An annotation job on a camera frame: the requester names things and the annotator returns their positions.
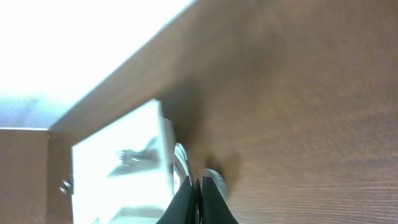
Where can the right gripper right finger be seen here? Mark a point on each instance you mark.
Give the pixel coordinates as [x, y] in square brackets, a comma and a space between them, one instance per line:
[214, 208]

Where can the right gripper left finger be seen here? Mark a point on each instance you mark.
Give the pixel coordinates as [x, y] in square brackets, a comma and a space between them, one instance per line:
[182, 209]

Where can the large spoon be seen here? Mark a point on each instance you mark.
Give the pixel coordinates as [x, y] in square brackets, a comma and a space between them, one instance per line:
[218, 180]

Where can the fork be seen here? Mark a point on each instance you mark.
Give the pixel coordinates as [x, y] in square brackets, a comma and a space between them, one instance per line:
[132, 161]

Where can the white cutlery tray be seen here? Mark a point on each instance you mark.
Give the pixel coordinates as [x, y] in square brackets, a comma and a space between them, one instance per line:
[142, 197]

